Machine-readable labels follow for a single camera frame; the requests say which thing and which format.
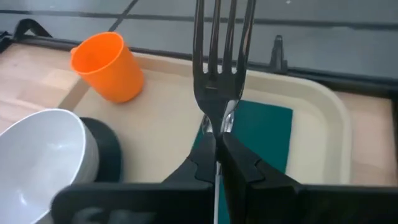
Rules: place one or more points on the black frame clamp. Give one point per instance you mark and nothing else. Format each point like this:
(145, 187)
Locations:
(278, 56)
(31, 28)

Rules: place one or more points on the beige plastic tray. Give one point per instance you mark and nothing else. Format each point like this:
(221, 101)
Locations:
(161, 124)

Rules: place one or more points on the white bowl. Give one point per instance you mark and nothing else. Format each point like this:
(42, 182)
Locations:
(40, 161)

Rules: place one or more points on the dark green napkin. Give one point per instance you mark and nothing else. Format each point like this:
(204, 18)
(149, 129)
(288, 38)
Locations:
(264, 133)

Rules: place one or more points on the dark teal plate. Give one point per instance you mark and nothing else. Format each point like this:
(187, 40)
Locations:
(109, 149)

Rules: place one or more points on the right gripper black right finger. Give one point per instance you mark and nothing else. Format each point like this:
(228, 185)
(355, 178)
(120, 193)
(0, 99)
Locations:
(248, 186)

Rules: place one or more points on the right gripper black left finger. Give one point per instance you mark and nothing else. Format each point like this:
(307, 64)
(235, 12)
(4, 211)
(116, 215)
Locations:
(192, 174)

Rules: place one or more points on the orange plastic cup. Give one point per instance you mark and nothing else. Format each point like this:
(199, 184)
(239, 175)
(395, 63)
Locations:
(109, 71)

